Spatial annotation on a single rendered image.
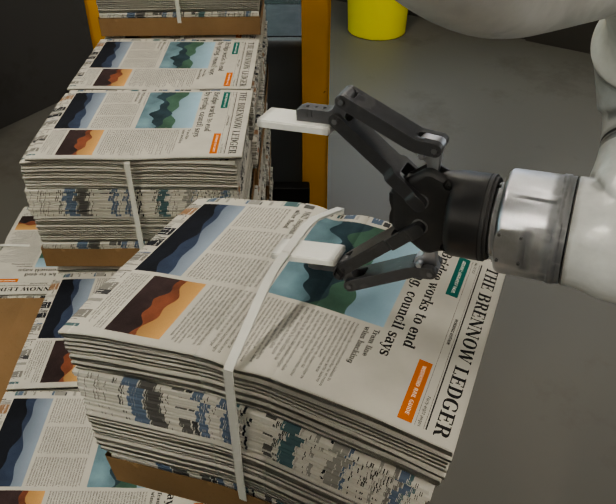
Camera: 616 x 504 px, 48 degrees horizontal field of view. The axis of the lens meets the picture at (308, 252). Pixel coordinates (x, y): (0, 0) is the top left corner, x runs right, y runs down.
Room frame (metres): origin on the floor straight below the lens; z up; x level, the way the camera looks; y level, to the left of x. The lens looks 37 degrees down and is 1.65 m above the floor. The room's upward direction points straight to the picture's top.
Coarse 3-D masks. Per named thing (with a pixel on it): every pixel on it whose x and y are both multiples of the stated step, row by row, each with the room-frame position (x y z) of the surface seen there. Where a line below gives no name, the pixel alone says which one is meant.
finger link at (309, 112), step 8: (352, 88) 0.55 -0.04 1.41; (352, 96) 0.54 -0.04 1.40; (304, 104) 0.56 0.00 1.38; (312, 104) 0.56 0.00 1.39; (320, 104) 0.55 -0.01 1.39; (296, 112) 0.55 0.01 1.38; (304, 112) 0.55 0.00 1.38; (312, 112) 0.54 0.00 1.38; (320, 112) 0.54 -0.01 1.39; (328, 112) 0.54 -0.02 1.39; (336, 112) 0.54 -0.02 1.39; (344, 112) 0.53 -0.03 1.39; (304, 120) 0.55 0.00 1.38; (312, 120) 0.54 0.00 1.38; (320, 120) 0.54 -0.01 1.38
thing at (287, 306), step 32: (320, 224) 0.66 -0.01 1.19; (352, 224) 0.66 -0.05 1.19; (256, 288) 0.54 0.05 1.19; (288, 288) 0.54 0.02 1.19; (320, 288) 0.54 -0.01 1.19; (224, 320) 0.49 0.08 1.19; (256, 320) 0.49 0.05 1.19; (288, 320) 0.49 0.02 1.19; (224, 352) 0.45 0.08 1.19; (256, 352) 0.45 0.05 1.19; (256, 384) 0.42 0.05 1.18; (224, 416) 0.43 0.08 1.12; (256, 416) 0.42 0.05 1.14; (224, 448) 0.43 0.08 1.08; (256, 448) 0.42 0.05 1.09; (224, 480) 0.43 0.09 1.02; (256, 480) 0.41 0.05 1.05
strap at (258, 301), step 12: (312, 216) 0.62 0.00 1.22; (324, 216) 0.63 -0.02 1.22; (300, 228) 0.59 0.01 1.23; (300, 240) 0.57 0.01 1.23; (288, 252) 0.54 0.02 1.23; (276, 264) 0.52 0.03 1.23; (264, 288) 0.50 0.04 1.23; (252, 312) 0.47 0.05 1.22; (252, 324) 0.46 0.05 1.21; (240, 336) 0.45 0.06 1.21; (240, 348) 0.44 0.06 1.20; (228, 360) 0.43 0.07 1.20
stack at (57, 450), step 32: (256, 192) 1.30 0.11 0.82; (64, 288) 0.96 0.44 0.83; (96, 288) 0.96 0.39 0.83; (64, 320) 0.88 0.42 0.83; (32, 352) 0.80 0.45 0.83; (64, 352) 0.80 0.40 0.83; (32, 384) 0.74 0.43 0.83; (64, 384) 0.73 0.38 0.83; (0, 416) 0.67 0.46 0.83; (32, 416) 0.67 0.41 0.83; (64, 416) 0.67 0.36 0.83; (0, 448) 0.61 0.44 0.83; (32, 448) 0.61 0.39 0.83; (64, 448) 0.61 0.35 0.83; (96, 448) 0.61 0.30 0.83; (0, 480) 0.56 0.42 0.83; (32, 480) 0.56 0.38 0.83; (64, 480) 0.56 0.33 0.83; (96, 480) 0.56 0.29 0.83
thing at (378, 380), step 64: (384, 256) 0.60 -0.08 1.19; (448, 256) 0.61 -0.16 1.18; (320, 320) 0.49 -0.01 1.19; (384, 320) 0.50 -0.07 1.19; (448, 320) 0.51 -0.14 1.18; (320, 384) 0.41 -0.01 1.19; (384, 384) 0.41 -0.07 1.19; (448, 384) 0.42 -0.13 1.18; (320, 448) 0.39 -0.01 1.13; (384, 448) 0.37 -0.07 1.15; (448, 448) 0.35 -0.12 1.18
